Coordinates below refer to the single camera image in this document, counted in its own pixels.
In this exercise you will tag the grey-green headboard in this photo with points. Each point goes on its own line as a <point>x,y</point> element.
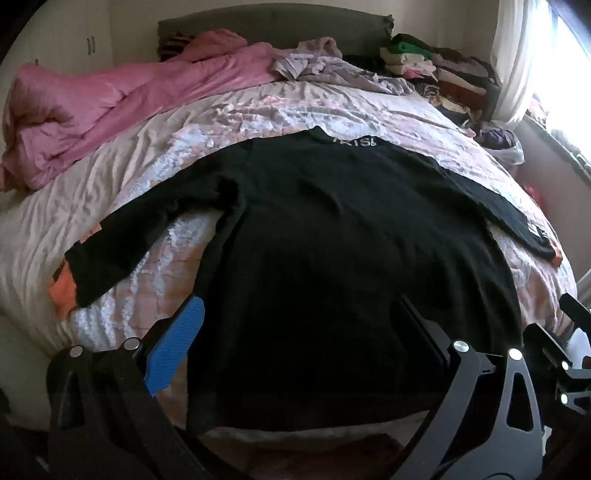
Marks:
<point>277,23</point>

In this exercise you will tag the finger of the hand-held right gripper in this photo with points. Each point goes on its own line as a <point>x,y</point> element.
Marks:
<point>577,307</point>
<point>547,344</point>

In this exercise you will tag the window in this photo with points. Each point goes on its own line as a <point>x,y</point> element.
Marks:
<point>570,78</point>

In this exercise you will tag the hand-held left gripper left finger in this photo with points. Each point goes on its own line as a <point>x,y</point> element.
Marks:
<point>178,344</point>

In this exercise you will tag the pink and white patterned blanket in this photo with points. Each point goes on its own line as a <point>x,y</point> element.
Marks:
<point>194,258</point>

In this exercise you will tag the dark striped cushion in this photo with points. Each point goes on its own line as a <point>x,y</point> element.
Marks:
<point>173,46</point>

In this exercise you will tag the pink duvet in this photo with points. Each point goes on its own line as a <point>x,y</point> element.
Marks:
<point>115,97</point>

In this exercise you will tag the bed with white sheet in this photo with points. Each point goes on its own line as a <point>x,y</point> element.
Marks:
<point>60,217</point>

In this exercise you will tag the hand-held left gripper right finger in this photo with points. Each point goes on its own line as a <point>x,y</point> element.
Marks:
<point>429,339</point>

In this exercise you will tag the cream wardrobe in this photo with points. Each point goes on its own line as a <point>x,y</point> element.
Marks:
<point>69,41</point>

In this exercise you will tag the lilac crumpled garment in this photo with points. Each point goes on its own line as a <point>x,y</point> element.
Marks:
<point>332,64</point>

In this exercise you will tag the pile of folded clothes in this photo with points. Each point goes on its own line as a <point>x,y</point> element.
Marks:
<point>443,76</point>

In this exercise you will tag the black long-sleeve shirt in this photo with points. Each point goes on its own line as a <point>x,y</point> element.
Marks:
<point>323,258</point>

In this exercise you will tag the white curtain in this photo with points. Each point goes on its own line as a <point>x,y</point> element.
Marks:
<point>521,60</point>

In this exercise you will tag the white plastic bag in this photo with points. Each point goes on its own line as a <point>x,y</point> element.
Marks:
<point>505,145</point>

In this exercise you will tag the red object on floor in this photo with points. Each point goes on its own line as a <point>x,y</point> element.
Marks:
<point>534,191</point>

